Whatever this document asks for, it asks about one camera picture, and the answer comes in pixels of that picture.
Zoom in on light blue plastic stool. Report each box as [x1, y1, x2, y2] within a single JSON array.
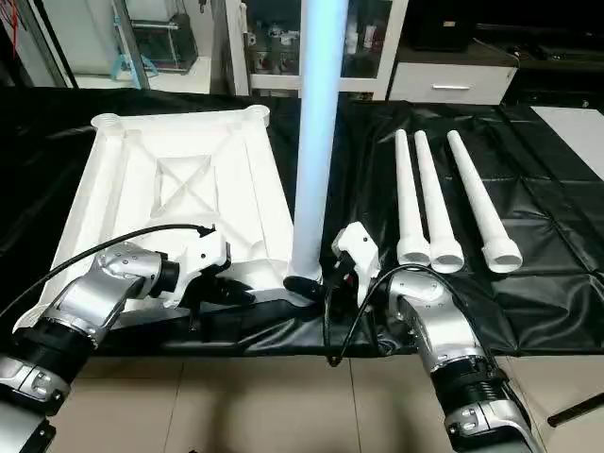
[[109, 8, 159, 81]]

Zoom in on glass tank metal frame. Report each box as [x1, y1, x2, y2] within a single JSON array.
[[129, 13, 199, 75]]

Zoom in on white drawer unit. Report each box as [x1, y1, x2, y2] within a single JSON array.
[[386, 60, 518, 106]]

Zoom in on black box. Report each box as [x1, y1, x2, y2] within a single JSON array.
[[410, 22, 476, 52]]

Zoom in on white side table board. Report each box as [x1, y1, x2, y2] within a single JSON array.
[[530, 106, 604, 184]]

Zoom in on black shiny table mat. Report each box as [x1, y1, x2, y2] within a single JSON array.
[[0, 84, 604, 360]]

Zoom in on white glass door cabinet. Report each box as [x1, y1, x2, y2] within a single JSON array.
[[224, 0, 410, 100]]

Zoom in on black metal table leg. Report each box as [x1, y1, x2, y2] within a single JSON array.
[[546, 396, 604, 428]]

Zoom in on white plastic table top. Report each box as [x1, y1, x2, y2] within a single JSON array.
[[12, 105, 327, 331]]

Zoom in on white plastic table leg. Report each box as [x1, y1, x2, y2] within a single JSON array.
[[282, 0, 351, 308], [445, 130, 524, 275], [413, 130, 464, 274], [394, 128, 431, 264]]

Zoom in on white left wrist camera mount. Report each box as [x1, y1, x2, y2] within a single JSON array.
[[172, 229, 232, 308]]

